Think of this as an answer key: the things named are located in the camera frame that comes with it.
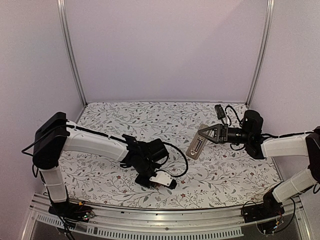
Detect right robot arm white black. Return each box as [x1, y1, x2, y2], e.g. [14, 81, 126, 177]
[198, 110, 320, 223]

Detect left aluminium frame post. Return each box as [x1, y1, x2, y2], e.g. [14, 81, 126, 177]
[57, 0, 88, 107]

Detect floral patterned table mat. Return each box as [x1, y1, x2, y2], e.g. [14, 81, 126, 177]
[59, 102, 281, 209]

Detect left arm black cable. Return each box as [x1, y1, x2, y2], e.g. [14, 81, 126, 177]
[162, 142, 189, 179]

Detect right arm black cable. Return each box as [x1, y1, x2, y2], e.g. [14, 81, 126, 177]
[224, 104, 245, 128]

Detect black battery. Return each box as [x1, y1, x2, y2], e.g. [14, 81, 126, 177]
[194, 139, 203, 152]

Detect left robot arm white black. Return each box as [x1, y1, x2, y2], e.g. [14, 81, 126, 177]
[30, 112, 176, 222]

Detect aluminium frame post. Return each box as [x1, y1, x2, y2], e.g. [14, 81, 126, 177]
[245, 0, 275, 108]
[57, 0, 88, 107]

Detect right aluminium frame post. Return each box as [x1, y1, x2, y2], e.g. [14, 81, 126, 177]
[245, 0, 275, 108]

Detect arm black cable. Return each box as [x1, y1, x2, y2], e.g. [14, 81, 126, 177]
[162, 142, 189, 179]
[224, 104, 245, 128]

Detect aluminium front rail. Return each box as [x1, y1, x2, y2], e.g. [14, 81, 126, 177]
[21, 193, 313, 240]

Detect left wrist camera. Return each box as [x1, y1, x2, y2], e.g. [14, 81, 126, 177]
[149, 170, 177, 190]

